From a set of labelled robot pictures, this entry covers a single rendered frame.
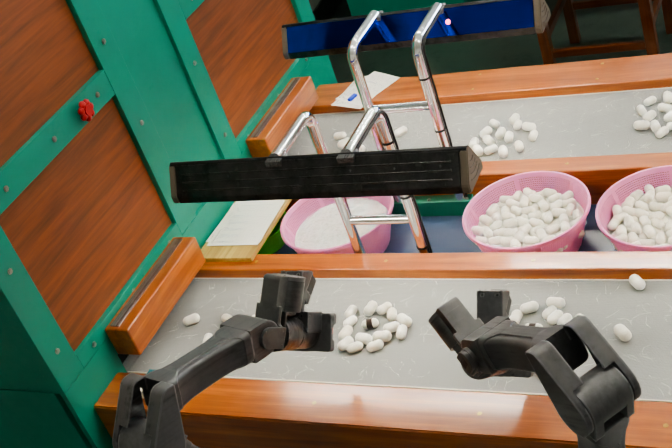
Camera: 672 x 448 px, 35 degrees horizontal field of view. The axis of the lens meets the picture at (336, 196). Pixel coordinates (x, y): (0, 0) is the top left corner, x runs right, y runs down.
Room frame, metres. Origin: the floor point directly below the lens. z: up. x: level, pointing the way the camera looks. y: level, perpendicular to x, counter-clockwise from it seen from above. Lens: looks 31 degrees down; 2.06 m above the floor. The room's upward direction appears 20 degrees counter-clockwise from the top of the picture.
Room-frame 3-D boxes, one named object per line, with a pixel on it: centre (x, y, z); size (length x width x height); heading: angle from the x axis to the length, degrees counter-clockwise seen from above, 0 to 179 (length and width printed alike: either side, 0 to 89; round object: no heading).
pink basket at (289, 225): (2.06, 0.01, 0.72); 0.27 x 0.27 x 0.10
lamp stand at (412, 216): (1.80, -0.03, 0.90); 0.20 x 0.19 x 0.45; 57
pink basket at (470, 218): (1.83, -0.36, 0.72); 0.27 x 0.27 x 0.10
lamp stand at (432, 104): (2.14, -0.24, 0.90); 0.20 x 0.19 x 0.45; 57
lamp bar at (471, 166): (1.74, 0.02, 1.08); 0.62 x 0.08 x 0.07; 57
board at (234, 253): (2.18, 0.20, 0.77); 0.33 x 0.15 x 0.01; 147
